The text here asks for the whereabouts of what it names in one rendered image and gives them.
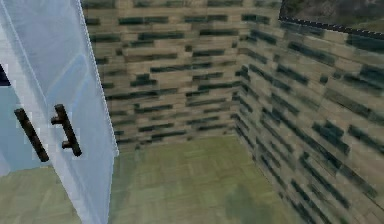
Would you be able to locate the white room door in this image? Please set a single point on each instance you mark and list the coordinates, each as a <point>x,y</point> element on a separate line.
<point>60,50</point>

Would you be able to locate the black framed window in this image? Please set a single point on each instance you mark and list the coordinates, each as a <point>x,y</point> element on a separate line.
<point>336,11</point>

